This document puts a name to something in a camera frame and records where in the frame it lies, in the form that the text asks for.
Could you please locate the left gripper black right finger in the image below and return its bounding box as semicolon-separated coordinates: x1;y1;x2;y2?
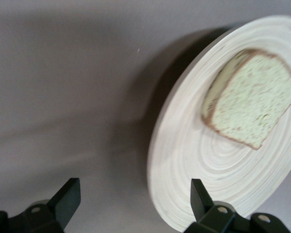
185;179;291;233

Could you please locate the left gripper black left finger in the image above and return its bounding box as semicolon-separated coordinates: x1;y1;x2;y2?
0;178;81;233

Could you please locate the round wooden plate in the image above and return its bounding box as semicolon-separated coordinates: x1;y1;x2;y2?
147;15;291;231

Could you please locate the slice of brown toast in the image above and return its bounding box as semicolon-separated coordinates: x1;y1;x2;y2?
200;48;291;150

